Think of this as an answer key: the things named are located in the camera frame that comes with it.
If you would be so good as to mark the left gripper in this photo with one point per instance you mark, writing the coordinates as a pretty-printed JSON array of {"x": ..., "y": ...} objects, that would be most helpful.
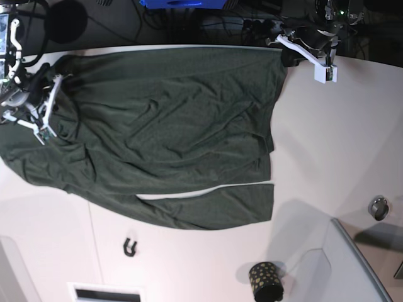
[{"x": 321, "y": 44}]

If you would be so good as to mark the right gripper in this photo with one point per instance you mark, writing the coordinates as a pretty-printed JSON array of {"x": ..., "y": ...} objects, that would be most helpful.
[{"x": 30, "y": 100}]

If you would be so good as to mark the dark green t-shirt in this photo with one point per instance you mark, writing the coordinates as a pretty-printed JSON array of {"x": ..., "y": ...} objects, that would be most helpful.
[{"x": 178, "y": 138}]

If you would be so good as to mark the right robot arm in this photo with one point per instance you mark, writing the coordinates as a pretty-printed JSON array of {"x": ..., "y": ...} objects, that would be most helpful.
[{"x": 12, "y": 31}]

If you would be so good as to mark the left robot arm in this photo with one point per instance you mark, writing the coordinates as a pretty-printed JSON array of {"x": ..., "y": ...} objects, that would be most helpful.
[{"x": 319, "y": 14}]

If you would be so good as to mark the black round stool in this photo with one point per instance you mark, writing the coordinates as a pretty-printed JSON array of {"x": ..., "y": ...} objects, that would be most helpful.
[{"x": 65, "y": 22}]

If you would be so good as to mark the blue plastic box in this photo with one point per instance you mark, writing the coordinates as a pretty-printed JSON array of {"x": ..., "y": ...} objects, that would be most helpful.
[{"x": 192, "y": 4}]

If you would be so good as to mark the round metal table grommet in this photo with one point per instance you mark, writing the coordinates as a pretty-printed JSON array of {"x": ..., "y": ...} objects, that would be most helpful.
[{"x": 379, "y": 208}]

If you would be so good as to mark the small black plastic clip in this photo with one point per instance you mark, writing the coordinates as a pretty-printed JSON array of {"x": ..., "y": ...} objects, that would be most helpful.
[{"x": 129, "y": 247}]

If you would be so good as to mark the white rectangular table slot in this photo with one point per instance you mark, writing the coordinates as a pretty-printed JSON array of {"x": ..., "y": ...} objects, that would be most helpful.
[{"x": 101, "y": 292}]

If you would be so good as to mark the black cup with gold dots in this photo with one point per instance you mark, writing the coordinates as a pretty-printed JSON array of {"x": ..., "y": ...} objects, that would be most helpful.
[{"x": 265, "y": 282}]

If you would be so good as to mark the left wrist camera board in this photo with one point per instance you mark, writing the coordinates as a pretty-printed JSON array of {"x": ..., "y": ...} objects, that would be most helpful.
[{"x": 325, "y": 74}]

